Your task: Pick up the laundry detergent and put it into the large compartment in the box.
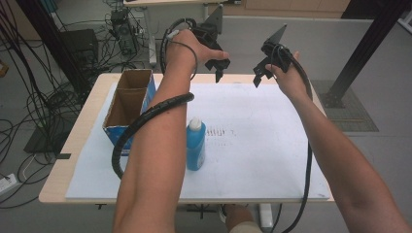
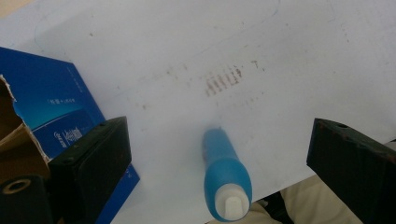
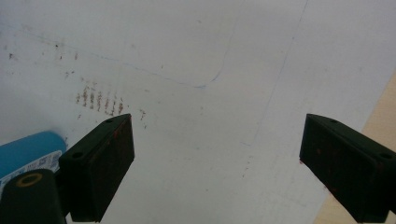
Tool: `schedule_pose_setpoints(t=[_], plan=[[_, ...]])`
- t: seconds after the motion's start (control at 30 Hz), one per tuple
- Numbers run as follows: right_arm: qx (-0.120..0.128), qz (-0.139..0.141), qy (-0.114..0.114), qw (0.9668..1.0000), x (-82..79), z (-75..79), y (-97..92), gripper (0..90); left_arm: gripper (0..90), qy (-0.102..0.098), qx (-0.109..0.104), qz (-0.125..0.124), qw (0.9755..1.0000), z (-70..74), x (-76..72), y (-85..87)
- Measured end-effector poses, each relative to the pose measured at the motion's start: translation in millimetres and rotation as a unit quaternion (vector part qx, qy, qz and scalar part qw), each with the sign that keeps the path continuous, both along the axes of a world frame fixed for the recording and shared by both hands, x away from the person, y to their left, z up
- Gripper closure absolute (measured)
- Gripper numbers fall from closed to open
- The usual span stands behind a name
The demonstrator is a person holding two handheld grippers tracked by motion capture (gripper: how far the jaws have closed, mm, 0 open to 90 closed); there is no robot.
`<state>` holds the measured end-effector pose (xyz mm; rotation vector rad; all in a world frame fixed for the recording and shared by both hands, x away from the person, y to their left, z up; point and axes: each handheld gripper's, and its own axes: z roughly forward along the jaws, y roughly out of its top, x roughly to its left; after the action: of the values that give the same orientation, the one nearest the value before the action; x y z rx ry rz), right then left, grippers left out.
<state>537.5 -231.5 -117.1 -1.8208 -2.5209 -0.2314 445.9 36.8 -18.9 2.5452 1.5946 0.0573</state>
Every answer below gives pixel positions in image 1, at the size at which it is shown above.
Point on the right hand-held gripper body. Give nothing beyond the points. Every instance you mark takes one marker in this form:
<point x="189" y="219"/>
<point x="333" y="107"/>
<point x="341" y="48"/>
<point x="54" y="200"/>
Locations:
<point x="278" y="51"/>

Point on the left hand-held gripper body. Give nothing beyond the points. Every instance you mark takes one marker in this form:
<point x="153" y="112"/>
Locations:
<point x="210" y="30"/>

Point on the blue bottle with white cap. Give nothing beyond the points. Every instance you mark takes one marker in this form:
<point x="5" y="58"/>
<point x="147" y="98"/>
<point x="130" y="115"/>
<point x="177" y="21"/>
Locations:
<point x="196" y="145"/>

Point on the blue cardboard box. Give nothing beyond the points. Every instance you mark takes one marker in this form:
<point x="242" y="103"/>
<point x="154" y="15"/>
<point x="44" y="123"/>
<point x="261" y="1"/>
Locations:
<point x="129" y="106"/>

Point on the person's right hand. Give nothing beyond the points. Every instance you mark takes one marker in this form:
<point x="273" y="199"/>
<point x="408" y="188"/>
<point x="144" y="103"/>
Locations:
<point x="290" y="81"/>

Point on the person's left hand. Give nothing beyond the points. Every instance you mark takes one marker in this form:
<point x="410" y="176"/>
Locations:
<point x="186" y="50"/>

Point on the white-legged desk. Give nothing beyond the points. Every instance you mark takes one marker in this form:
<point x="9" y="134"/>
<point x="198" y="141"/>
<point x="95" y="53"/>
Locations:
<point x="152" y="45"/>

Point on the white table mat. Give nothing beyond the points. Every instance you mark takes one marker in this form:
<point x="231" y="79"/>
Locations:
<point x="252" y="155"/>

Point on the black computer tower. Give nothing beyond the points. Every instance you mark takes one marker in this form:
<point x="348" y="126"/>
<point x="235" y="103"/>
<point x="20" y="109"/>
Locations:
<point x="123" y="32"/>

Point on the green floor mat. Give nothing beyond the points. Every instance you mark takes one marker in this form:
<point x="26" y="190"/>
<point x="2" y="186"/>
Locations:
<point x="353" y="113"/>

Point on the light wooden table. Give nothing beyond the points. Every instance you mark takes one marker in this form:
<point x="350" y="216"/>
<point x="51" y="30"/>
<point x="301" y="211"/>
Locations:
<point x="94" y="97"/>

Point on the black equipment box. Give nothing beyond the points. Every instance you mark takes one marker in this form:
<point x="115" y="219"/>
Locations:
<point x="81" y="43"/>

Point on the white shoe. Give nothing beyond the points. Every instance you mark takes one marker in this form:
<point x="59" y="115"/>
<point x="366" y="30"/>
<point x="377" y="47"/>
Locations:
<point x="222" y="213"/>

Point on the person's leg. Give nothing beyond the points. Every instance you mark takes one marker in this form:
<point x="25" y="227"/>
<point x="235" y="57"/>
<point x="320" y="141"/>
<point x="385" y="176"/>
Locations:
<point x="241" y="220"/>

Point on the black tape strip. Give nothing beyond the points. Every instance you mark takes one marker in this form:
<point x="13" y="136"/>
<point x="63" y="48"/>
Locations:
<point x="63" y="156"/>

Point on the black floor plate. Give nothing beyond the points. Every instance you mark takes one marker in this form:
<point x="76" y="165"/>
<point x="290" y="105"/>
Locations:
<point x="42" y="139"/>

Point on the white power strip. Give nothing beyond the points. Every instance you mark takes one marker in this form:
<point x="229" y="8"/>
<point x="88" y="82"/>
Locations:
<point x="6" y="183"/>

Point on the black metal frame post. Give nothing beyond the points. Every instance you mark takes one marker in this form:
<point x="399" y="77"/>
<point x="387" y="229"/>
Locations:
<point x="366" y="55"/>

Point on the dark metal stand post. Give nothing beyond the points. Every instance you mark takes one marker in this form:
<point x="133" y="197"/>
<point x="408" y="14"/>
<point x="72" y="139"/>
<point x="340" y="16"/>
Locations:
<point x="51" y="45"/>

